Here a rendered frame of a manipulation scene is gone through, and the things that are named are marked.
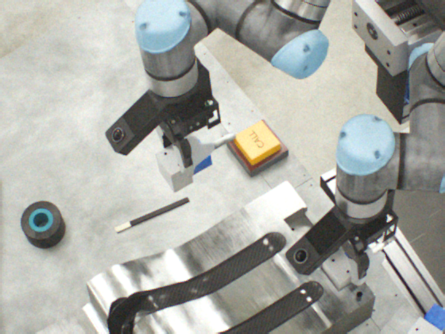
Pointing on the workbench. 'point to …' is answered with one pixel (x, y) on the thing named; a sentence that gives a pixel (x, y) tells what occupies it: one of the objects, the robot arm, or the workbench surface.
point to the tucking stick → (152, 215)
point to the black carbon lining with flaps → (118, 320)
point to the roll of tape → (36, 210)
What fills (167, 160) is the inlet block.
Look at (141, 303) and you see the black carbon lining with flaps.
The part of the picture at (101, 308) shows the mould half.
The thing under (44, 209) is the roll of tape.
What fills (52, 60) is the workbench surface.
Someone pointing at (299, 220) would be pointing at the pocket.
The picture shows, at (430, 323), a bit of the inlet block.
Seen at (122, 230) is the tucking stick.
